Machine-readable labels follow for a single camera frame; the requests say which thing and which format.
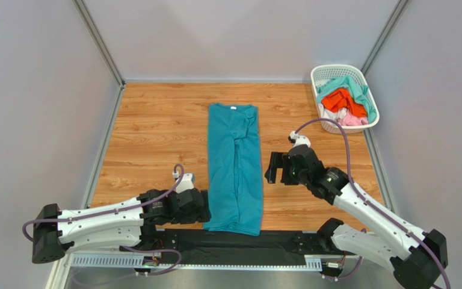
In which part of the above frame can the teal t shirt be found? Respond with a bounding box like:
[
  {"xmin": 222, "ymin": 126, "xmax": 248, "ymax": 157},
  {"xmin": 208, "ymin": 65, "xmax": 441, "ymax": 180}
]
[{"xmin": 203, "ymin": 103, "xmax": 263, "ymax": 237}]

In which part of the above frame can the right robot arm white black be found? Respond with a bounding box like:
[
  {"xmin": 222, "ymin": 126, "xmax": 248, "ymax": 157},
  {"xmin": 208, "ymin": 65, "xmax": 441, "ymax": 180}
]
[{"xmin": 265, "ymin": 144, "xmax": 448, "ymax": 288}]

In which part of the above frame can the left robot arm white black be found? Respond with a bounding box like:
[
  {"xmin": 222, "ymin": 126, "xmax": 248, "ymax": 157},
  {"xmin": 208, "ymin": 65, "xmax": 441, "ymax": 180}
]
[{"xmin": 32, "ymin": 188, "xmax": 211, "ymax": 264}]

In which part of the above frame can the white shirt in basket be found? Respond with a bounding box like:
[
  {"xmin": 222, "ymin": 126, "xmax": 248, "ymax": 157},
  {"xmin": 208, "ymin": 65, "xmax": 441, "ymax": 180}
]
[{"xmin": 318, "ymin": 103, "xmax": 348, "ymax": 125}]

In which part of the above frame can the pink shirt in basket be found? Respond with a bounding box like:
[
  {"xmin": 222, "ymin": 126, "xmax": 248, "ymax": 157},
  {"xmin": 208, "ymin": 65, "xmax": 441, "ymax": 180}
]
[{"xmin": 337, "ymin": 111, "xmax": 369, "ymax": 126}]

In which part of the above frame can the orange shirt in basket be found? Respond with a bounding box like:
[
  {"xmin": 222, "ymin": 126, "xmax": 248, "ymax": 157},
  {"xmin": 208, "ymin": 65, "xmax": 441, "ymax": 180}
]
[{"xmin": 321, "ymin": 88, "xmax": 368, "ymax": 117}]

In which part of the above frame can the light teal shirt in basket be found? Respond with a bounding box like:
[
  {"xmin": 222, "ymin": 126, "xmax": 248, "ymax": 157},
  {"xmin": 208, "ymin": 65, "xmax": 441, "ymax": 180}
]
[{"xmin": 315, "ymin": 75, "xmax": 378, "ymax": 124}]

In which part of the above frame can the white plastic laundry basket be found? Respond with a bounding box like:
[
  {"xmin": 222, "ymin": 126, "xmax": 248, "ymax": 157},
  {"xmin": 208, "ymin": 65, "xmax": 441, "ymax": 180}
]
[{"xmin": 310, "ymin": 64, "xmax": 380, "ymax": 134}]

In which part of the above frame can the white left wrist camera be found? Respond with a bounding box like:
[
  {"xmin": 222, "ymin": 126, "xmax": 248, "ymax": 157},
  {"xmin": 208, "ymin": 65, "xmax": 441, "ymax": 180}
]
[{"xmin": 173, "ymin": 172, "xmax": 196, "ymax": 193}]

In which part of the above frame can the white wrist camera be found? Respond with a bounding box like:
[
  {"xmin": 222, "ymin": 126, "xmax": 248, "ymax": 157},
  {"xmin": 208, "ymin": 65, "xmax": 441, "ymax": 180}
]
[
  {"xmin": 288, "ymin": 131, "xmax": 311, "ymax": 148},
  {"xmin": 173, "ymin": 172, "xmax": 196, "ymax": 193}
]

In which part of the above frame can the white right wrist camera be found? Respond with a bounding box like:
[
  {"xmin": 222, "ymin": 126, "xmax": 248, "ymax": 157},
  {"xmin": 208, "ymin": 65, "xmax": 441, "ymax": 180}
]
[{"xmin": 288, "ymin": 131, "xmax": 311, "ymax": 148}]

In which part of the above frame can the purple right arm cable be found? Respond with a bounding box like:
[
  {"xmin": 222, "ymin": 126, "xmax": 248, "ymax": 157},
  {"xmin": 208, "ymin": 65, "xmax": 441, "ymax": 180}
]
[{"xmin": 289, "ymin": 117, "xmax": 452, "ymax": 289}]

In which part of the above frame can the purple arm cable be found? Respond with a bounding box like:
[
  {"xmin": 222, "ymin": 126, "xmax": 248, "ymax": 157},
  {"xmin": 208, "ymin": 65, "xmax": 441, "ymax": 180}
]
[
  {"xmin": 289, "ymin": 117, "xmax": 452, "ymax": 289},
  {"xmin": 22, "ymin": 163, "xmax": 185, "ymax": 278}
]

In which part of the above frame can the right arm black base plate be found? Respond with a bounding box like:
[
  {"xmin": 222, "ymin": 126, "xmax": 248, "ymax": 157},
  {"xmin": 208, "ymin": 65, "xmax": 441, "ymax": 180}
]
[{"xmin": 291, "ymin": 232, "xmax": 354, "ymax": 256}]

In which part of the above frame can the aluminium front rail frame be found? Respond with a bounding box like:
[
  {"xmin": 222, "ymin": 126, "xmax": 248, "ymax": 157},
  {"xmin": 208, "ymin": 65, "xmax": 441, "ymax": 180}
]
[{"xmin": 46, "ymin": 226, "xmax": 432, "ymax": 289}]

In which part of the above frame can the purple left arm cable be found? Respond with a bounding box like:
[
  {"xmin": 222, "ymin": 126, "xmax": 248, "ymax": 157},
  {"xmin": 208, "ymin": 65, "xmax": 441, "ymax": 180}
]
[{"xmin": 22, "ymin": 163, "xmax": 185, "ymax": 278}]

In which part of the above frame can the right corner aluminium post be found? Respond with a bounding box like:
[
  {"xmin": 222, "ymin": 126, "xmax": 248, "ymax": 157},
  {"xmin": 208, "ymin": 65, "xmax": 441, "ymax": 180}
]
[{"xmin": 361, "ymin": 0, "xmax": 411, "ymax": 76}]

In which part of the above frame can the corner aluminium post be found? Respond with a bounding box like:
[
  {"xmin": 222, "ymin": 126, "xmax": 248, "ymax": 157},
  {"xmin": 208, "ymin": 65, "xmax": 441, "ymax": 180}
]
[
  {"xmin": 72, "ymin": 0, "xmax": 126, "ymax": 89},
  {"xmin": 361, "ymin": 0, "xmax": 411, "ymax": 76}
]

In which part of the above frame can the left corner aluminium post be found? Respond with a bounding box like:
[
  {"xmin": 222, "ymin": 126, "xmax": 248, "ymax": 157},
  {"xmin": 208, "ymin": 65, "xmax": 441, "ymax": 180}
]
[{"xmin": 72, "ymin": 0, "xmax": 126, "ymax": 89}]

